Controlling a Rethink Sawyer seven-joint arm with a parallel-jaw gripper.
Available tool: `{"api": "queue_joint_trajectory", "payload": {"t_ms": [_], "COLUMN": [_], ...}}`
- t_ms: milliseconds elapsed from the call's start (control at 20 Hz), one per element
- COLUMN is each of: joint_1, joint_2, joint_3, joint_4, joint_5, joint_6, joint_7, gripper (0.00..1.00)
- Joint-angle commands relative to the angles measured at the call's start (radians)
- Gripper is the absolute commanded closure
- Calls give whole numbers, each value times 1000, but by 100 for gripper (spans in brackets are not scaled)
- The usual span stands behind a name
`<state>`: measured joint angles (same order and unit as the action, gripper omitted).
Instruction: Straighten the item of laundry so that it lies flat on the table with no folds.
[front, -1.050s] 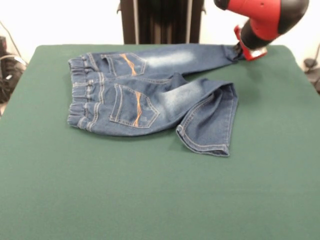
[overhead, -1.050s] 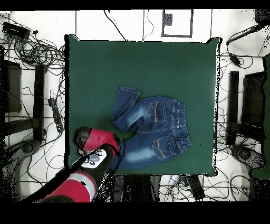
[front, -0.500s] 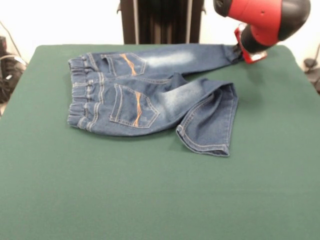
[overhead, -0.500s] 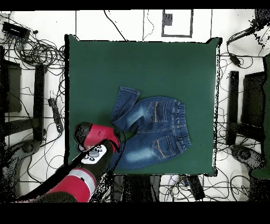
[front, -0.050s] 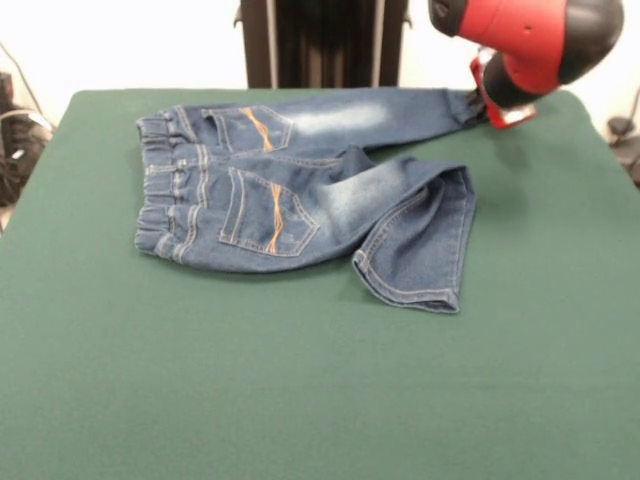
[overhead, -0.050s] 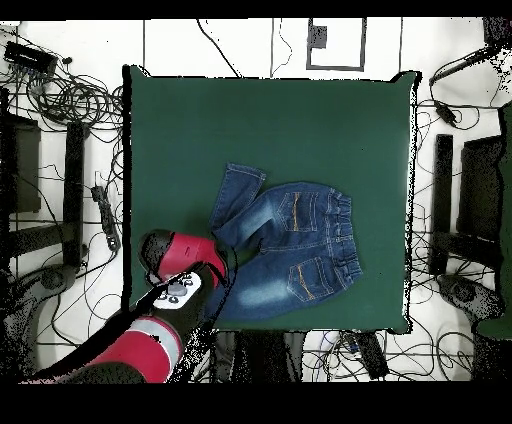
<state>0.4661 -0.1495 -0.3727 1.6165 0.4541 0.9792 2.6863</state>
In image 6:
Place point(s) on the blue denim jeans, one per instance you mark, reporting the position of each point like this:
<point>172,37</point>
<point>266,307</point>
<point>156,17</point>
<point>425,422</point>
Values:
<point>296,248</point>

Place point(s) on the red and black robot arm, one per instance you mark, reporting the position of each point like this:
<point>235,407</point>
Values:
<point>184,252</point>

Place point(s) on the dark flat panel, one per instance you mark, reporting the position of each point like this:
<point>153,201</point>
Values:
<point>24,164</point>
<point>480,188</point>

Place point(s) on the dark green table cloth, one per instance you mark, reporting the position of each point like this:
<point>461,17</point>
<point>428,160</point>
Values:
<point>192,140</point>

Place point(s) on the black power strip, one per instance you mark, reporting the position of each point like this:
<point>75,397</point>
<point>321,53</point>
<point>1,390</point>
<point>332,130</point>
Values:
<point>107,220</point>

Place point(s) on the black stand bar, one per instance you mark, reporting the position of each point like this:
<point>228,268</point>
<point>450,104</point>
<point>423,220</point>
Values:
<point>74,192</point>
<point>442,192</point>

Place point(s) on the black floor box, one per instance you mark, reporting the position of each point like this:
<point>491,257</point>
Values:
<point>372,356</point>

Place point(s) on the dark grey square plate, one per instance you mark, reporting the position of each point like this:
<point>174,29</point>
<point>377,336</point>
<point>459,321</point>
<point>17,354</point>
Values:
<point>317,36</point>

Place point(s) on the black power adapter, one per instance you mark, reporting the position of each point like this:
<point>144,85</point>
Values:
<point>445,112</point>

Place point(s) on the black electronics box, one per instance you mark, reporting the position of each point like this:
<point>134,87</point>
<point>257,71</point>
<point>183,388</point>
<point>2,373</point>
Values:
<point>30,56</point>

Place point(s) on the dark speckled box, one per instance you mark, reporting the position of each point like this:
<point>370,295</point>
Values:
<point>498,30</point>

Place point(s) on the grey square floor frame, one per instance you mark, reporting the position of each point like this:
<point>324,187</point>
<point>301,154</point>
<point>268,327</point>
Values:
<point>363,44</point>

